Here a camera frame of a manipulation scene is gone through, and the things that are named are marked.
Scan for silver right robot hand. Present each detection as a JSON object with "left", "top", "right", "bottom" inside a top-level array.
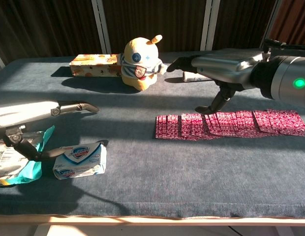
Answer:
[{"left": 166, "top": 48, "right": 264, "bottom": 115}]

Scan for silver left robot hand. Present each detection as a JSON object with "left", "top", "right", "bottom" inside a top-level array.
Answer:
[{"left": 0, "top": 100, "right": 100, "bottom": 162}]

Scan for long toothpaste box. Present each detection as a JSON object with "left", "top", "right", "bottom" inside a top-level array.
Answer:
[{"left": 183, "top": 71, "right": 212, "bottom": 83}]

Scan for teal white snack bag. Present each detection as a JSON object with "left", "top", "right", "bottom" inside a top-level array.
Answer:
[{"left": 0, "top": 124, "right": 56, "bottom": 185}]

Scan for white blue soap box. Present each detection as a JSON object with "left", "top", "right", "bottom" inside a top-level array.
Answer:
[{"left": 52, "top": 142, "right": 108, "bottom": 180}]

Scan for dark brown curtain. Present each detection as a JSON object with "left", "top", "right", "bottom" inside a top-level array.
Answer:
[{"left": 0, "top": 0, "right": 276, "bottom": 65}]

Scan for red brown curtain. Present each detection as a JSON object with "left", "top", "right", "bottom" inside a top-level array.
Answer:
[{"left": 269, "top": 0, "right": 305, "bottom": 47}]

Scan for orange patterned cardboard box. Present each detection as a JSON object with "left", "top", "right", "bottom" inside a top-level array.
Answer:
[{"left": 69, "top": 54, "right": 123, "bottom": 78}]

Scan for yellow plush toy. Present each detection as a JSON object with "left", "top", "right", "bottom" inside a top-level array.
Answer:
[{"left": 120, "top": 34, "right": 168, "bottom": 91}]

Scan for blue felt tablecloth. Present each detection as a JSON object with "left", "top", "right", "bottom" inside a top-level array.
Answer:
[{"left": 0, "top": 51, "right": 305, "bottom": 220}]

